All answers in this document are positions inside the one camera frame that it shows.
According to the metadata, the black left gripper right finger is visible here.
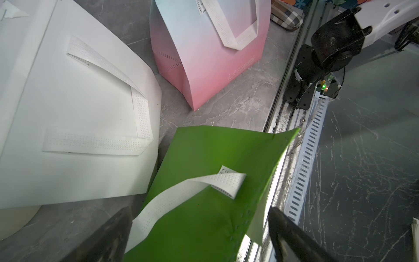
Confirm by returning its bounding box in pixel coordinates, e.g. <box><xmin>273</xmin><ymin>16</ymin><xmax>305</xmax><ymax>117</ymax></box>
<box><xmin>268</xmin><ymin>206</ymin><xmax>336</xmax><ymax>262</ymax></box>

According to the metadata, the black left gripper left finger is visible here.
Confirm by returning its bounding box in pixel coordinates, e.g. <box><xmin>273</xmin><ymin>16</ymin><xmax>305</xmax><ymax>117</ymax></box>
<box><xmin>62</xmin><ymin>207</ymin><xmax>133</xmax><ymax>262</ymax></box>

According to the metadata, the green white tote bag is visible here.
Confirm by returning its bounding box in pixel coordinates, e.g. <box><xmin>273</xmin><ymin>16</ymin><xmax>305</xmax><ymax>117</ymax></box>
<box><xmin>124</xmin><ymin>126</ymin><xmax>299</xmax><ymax>262</ymax></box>

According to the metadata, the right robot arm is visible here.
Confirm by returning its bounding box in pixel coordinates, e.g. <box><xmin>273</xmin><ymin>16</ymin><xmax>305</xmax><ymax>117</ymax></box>
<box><xmin>285</xmin><ymin>1</ymin><xmax>419</xmax><ymax>110</ymax></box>

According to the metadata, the white ribbed trash bin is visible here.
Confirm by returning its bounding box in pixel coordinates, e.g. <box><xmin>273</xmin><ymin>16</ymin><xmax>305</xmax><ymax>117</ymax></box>
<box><xmin>0</xmin><ymin>206</ymin><xmax>41</xmax><ymax>240</ymax></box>

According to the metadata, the pink blue gradient tote bag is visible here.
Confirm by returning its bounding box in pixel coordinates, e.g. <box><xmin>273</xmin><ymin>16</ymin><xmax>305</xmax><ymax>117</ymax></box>
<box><xmin>149</xmin><ymin>1</ymin><xmax>271</xmax><ymax>110</ymax></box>

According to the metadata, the plaid pouch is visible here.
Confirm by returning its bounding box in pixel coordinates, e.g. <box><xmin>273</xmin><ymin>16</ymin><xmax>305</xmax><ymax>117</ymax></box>
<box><xmin>270</xmin><ymin>1</ymin><xmax>303</xmax><ymax>32</ymax></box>

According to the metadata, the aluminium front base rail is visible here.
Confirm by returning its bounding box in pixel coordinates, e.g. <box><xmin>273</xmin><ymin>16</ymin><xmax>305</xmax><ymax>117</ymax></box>
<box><xmin>235</xmin><ymin>0</ymin><xmax>328</xmax><ymax>262</ymax></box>

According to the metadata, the white perforated cable tray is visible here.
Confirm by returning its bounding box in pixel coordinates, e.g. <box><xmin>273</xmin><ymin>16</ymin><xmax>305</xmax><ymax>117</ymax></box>
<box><xmin>284</xmin><ymin>92</ymin><xmax>330</xmax><ymax>224</ymax></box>

